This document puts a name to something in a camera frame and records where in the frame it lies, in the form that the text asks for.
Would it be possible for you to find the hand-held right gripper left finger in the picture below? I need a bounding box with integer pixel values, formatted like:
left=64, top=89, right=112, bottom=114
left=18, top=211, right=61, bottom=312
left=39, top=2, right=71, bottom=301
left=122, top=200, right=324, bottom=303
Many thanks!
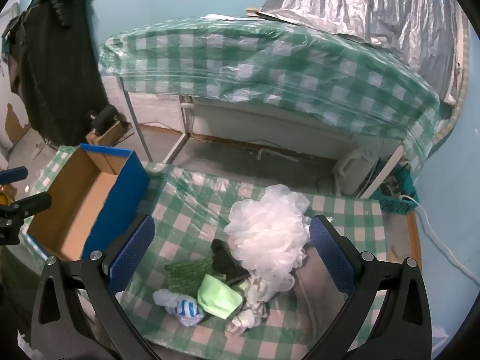
left=31, top=215, right=156, bottom=360

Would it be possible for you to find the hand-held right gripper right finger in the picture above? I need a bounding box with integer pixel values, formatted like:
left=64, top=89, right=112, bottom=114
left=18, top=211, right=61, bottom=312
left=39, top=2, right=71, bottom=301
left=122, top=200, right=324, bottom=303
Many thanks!
left=309, top=214, right=436, bottom=360

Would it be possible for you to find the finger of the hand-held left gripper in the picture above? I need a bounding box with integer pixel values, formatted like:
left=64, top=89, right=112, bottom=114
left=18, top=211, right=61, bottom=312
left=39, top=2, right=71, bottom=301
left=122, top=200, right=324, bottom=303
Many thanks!
left=0, top=192, right=52, bottom=221
left=0, top=166, right=29, bottom=184

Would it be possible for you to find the blue cardboard box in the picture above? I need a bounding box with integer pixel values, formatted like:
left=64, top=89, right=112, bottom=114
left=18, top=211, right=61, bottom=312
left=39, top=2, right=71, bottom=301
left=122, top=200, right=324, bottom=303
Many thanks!
left=27, top=143, right=151, bottom=263

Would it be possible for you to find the dark green knitted cloth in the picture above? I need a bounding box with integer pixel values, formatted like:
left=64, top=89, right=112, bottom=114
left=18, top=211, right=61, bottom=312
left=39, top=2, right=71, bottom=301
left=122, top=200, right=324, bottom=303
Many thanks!
left=164, top=257, right=216, bottom=295

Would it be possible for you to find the white mesh bath loofah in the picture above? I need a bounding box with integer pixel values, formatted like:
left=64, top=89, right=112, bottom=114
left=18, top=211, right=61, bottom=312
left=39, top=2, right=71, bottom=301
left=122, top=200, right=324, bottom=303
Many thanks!
left=224, top=184, right=311, bottom=291

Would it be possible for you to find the white blue striped sock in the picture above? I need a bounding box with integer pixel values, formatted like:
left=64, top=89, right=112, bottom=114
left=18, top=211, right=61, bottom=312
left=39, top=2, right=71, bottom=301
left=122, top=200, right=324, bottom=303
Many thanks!
left=152, top=289, right=205, bottom=327

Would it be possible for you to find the black sock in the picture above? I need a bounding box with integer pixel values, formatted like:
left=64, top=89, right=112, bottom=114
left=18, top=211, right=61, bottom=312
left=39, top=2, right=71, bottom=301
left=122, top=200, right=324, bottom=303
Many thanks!
left=210, top=238, right=250, bottom=282

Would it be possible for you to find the light green cloth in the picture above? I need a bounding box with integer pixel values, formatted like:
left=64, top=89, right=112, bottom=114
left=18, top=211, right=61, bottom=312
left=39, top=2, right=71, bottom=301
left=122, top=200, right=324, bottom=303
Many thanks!
left=196, top=273, right=250, bottom=320

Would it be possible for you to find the white patterned sock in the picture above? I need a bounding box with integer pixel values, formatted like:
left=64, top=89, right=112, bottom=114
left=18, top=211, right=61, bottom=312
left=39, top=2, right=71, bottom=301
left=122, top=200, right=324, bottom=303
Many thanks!
left=225, top=270, right=280, bottom=338

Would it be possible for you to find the small green checkered tablecloth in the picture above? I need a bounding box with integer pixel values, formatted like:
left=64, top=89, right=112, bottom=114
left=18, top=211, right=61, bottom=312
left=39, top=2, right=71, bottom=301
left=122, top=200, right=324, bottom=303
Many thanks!
left=22, top=145, right=391, bottom=360

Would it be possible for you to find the teal plastic basket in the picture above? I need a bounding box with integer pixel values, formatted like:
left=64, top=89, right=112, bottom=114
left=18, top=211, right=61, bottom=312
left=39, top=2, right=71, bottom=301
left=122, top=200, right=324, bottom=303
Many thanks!
left=379, top=169, right=421, bottom=216

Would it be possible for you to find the white plastic canister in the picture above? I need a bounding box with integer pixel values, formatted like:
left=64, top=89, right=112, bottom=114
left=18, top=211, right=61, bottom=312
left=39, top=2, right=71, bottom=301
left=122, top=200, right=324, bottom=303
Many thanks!
left=335, top=149, right=379, bottom=196

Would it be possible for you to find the small brown cardboard box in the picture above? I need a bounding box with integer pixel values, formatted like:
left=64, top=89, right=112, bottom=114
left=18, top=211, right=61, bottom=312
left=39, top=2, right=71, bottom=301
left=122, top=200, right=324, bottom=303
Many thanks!
left=85, top=120, right=132, bottom=147

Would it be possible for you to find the black bag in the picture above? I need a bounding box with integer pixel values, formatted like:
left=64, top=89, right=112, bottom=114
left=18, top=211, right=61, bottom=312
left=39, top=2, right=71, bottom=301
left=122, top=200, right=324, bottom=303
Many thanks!
left=87, top=105, right=126, bottom=136

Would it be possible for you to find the white pipe piece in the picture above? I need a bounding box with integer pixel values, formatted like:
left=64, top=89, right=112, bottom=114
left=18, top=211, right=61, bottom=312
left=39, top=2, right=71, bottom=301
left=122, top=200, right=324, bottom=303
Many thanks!
left=259, top=149, right=301, bottom=163

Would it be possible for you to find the dark hanging jacket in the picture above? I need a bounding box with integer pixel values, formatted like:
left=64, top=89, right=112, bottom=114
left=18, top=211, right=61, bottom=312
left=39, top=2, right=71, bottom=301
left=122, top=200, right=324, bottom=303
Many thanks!
left=2, top=0, right=113, bottom=147

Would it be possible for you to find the large green checkered tablecloth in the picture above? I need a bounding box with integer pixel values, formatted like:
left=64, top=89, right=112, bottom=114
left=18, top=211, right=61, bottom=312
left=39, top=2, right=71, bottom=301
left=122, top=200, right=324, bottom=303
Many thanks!
left=98, top=17, right=441, bottom=179

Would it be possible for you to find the silver foil curtain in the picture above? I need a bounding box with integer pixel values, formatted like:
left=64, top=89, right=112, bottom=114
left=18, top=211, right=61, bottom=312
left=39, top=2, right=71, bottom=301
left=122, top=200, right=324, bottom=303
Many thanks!
left=245, top=0, right=469, bottom=106

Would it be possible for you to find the white cable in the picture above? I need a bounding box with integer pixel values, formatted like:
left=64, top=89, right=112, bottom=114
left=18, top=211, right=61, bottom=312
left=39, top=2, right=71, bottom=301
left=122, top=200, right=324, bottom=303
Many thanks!
left=401, top=193, right=475, bottom=282

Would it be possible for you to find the white metal table frame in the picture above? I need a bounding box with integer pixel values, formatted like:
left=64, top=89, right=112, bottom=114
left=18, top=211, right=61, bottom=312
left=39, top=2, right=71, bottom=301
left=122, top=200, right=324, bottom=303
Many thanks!
left=119, top=75, right=406, bottom=199

